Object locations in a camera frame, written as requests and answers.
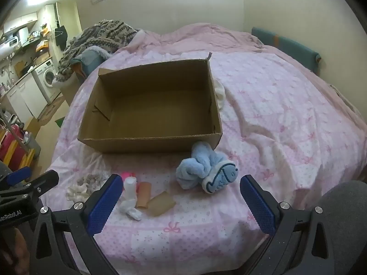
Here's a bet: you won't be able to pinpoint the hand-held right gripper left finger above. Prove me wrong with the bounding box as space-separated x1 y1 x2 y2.
30 174 124 275

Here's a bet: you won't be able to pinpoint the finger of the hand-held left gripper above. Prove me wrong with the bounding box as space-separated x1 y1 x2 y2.
0 170 59 199
0 166 32 190

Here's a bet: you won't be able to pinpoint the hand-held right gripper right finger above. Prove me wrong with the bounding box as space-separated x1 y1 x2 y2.
240 175 334 275

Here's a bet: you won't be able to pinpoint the grey white fuzzy sock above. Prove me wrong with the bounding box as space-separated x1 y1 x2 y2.
76 173 110 190

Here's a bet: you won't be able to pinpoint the light blue fuzzy slipper socks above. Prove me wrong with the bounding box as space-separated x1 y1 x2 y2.
176 142 238 194

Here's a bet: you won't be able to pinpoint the brown cardboard box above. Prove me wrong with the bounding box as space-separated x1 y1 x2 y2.
77 52 223 154

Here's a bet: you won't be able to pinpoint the person's left forearm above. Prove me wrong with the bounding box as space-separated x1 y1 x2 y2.
0 227 31 275

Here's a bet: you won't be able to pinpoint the white fluffy scrunchie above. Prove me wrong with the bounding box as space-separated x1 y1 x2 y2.
66 185 88 203

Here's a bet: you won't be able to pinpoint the red suitcase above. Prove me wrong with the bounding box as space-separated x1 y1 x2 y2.
0 126 25 164

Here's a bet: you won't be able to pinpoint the pink rubber duck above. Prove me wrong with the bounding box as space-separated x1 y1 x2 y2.
120 171 140 192

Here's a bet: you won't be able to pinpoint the tan rolled sock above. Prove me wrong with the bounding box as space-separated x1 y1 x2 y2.
136 181 153 209

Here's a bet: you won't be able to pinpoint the tan flat sock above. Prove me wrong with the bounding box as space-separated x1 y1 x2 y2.
147 191 176 217

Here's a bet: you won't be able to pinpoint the patterned floor rug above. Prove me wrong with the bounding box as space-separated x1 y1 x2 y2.
37 96 67 124

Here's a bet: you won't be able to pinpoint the white kitchen cabinet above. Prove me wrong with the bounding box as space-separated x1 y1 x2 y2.
6 74 48 118

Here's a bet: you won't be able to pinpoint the person's grey trouser leg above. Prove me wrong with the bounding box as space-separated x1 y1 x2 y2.
315 180 367 275

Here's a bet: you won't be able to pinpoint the pink bow-print duvet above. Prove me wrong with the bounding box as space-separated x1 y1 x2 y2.
40 44 367 275

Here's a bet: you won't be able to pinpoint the white washing machine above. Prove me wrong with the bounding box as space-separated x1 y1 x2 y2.
37 59 58 101

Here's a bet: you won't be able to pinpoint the cream white cloth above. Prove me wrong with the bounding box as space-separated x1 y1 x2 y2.
214 79 228 109

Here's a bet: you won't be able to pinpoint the blue-grey pillow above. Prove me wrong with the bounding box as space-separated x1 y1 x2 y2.
71 46 111 78

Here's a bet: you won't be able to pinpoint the black hanging garment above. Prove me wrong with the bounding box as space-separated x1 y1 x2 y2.
54 24 69 51

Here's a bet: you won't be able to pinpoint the teal headboard cushion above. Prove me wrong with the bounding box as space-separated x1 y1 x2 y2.
252 27 321 76

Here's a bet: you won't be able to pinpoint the grey patterned knit blanket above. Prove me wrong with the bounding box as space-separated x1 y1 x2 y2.
57 19 139 82

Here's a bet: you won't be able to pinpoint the plain pink blanket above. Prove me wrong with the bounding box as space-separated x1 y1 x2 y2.
110 23 287 61

